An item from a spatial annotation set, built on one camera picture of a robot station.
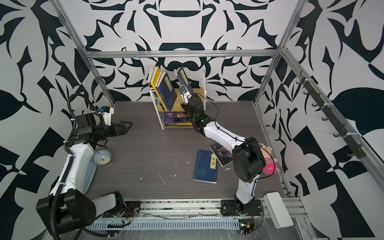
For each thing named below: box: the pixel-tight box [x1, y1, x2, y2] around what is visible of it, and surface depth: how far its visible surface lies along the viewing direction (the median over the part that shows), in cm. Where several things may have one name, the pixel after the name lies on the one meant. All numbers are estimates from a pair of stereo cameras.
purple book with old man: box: [163, 111, 192, 124], surface depth 103 cm
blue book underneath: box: [193, 149, 218, 184], surface depth 89 cm
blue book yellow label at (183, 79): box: [177, 65, 195, 96], surface depth 86 cm
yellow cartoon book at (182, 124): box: [164, 122, 193, 127], surface depth 102 cm
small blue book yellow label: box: [156, 72, 177, 112], surface depth 85 cm
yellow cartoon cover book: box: [148, 66, 168, 112], surface depth 79 cm
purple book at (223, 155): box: [209, 143, 234, 168], surface depth 93 cm
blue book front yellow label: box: [156, 72, 176, 112], surface depth 85 cm
